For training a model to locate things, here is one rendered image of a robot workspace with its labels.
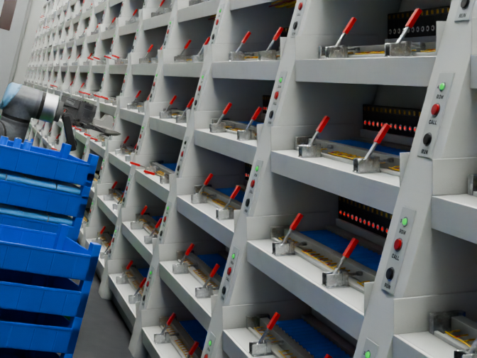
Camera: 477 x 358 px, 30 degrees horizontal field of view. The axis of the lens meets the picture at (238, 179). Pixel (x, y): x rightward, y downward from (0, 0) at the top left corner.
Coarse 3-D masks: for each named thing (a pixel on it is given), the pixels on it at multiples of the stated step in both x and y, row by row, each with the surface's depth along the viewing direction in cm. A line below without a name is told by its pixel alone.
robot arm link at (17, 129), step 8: (0, 120) 274; (8, 120) 275; (16, 120) 275; (24, 120) 277; (8, 128) 273; (16, 128) 276; (24, 128) 278; (8, 136) 273; (16, 136) 276; (24, 136) 280
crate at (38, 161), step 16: (0, 144) 207; (64, 144) 235; (0, 160) 207; (16, 160) 210; (32, 160) 212; (48, 160) 214; (64, 160) 216; (80, 160) 228; (96, 160) 220; (48, 176) 215; (64, 176) 217; (80, 176) 219
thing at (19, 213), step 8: (0, 208) 210; (8, 208) 212; (16, 208) 215; (24, 208) 220; (16, 216) 213; (24, 216) 214; (32, 216) 215; (40, 216) 216; (48, 216) 218; (56, 216) 221; (64, 216) 224
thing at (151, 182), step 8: (136, 160) 322; (144, 160) 323; (152, 160) 323; (160, 160) 324; (168, 160) 325; (176, 160) 326; (136, 168) 322; (144, 168) 323; (136, 176) 321; (144, 176) 305; (152, 176) 300; (144, 184) 306; (152, 184) 292; (160, 184) 280; (168, 184) 280; (152, 192) 292; (160, 192) 278; (168, 192) 266
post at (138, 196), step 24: (168, 24) 329; (192, 24) 322; (168, 48) 321; (192, 48) 323; (168, 96) 323; (192, 96) 325; (144, 120) 328; (144, 144) 322; (168, 144) 325; (144, 192) 324; (120, 216) 328; (120, 240) 324
